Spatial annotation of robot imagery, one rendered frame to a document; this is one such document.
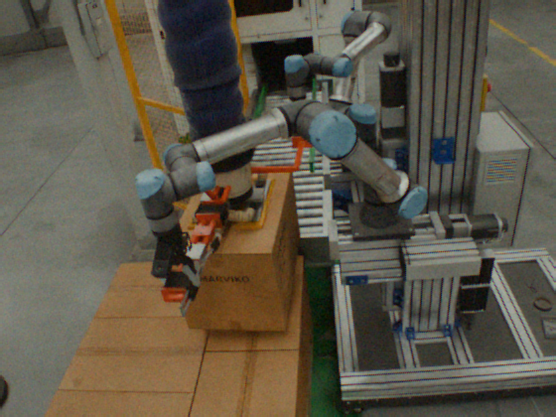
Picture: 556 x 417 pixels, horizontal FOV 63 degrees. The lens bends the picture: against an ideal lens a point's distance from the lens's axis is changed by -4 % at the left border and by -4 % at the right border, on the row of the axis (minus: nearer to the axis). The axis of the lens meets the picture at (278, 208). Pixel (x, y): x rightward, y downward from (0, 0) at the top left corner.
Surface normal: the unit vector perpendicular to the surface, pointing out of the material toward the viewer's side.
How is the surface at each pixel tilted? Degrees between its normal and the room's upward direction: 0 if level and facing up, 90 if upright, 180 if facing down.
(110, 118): 90
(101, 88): 92
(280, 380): 0
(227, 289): 90
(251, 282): 90
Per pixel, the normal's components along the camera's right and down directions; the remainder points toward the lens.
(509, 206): -0.04, 0.56
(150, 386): -0.13, -0.82
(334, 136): 0.32, 0.40
